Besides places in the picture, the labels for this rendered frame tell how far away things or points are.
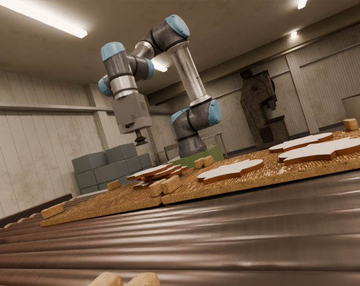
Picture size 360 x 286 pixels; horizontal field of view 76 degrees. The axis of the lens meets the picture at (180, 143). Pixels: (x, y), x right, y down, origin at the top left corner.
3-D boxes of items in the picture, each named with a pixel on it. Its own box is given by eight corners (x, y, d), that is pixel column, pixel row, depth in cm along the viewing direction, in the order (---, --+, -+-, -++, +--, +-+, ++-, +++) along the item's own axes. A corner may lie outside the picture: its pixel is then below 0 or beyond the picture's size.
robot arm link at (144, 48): (139, 37, 118) (88, 81, 84) (155, 25, 112) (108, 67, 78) (153, 57, 124) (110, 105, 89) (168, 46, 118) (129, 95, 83)
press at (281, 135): (298, 137, 832) (275, 62, 834) (303, 141, 713) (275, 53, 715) (256, 148, 890) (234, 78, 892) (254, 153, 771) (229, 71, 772)
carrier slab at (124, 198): (120, 189, 97) (119, 185, 97) (209, 168, 79) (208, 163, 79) (40, 227, 65) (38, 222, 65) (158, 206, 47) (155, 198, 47)
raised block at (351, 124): (345, 129, 61) (342, 120, 61) (353, 127, 60) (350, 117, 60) (351, 131, 55) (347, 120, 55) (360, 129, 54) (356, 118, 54)
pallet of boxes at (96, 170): (130, 202, 572) (114, 150, 573) (162, 196, 537) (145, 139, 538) (91, 227, 445) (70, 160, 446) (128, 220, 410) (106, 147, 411)
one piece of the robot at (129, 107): (99, 89, 66) (116, 143, 66) (125, 78, 64) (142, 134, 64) (117, 93, 76) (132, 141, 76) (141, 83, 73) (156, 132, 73)
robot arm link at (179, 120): (183, 137, 129) (176, 114, 129) (204, 130, 122) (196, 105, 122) (172, 141, 119) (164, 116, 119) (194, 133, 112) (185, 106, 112)
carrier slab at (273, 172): (212, 167, 79) (210, 163, 79) (354, 133, 61) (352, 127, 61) (162, 205, 47) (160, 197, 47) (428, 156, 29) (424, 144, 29)
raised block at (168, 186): (175, 186, 53) (172, 175, 53) (183, 185, 53) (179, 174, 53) (163, 195, 48) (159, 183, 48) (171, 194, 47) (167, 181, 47)
